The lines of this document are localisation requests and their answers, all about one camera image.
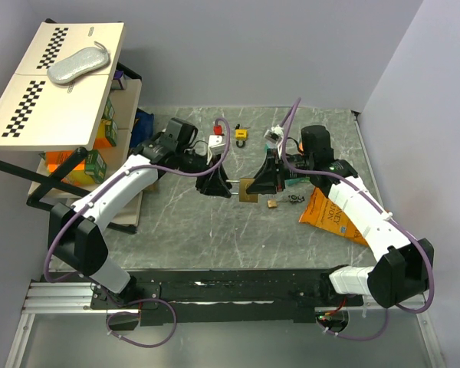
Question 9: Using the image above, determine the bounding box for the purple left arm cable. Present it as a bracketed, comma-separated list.
[44, 117, 231, 350]

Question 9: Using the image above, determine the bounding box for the yellow padlock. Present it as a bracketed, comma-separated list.
[235, 124, 248, 149]

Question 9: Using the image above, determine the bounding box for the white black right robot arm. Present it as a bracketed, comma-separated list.
[246, 125, 434, 308]

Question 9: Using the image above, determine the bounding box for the blue snack bag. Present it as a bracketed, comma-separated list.
[130, 109, 154, 148]

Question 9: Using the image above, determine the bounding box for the aluminium rail frame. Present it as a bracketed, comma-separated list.
[3, 110, 445, 368]

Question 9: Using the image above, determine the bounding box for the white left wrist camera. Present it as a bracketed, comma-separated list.
[207, 125, 226, 159]

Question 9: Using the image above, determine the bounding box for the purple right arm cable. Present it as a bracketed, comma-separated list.
[278, 97, 435, 342]

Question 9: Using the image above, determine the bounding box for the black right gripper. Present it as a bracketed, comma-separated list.
[246, 148, 314, 195]

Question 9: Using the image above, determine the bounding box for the large brass padlock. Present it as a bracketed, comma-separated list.
[228, 178, 258, 203]

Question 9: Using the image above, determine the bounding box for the silver glitter pouch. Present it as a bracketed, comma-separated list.
[47, 41, 110, 85]

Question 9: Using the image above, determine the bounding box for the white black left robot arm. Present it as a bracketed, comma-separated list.
[43, 117, 232, 308]

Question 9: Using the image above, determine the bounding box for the green tea box upper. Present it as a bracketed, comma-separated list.
[101, 97, 115, 120]

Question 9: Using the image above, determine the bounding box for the checkerboard calibration board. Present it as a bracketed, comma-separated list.
[0, 22, 126, 152]

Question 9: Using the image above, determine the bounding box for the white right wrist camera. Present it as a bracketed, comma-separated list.
[264, 125, 284, 148]

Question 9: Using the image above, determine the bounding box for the small brass padlock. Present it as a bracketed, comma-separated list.
[267, 196, 278, 209]

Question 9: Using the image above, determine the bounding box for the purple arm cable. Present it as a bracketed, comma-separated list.
[44, 117, 231, 350]
[278, 97, 435, 342]

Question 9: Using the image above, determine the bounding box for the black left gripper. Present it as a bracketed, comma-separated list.
[177, 147, 232, 199]

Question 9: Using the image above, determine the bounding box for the key ring with keys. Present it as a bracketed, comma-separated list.
[278, 193, 307, 205]

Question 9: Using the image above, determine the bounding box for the orange honey dijon chip bag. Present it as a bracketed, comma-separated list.
[298, 189, 368, 247]

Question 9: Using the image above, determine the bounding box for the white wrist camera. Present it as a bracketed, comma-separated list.
[207, 125, 226, 159]
[264, 125, 284, 148]

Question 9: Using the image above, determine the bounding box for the green yellow tea box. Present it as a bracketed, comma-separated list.
[63, 149, 107, 186]

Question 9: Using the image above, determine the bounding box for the black frame beige shelf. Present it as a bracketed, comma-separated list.
[0, 18, 143, 235]

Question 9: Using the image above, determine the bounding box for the purple white small box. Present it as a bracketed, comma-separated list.
[110, 70, 127, 90]

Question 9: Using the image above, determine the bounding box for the teal white small box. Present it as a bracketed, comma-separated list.
[285, 177, 310, 186]

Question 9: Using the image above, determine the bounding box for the green orange juice carton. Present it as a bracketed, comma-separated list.
[93, 120, 118, 150]

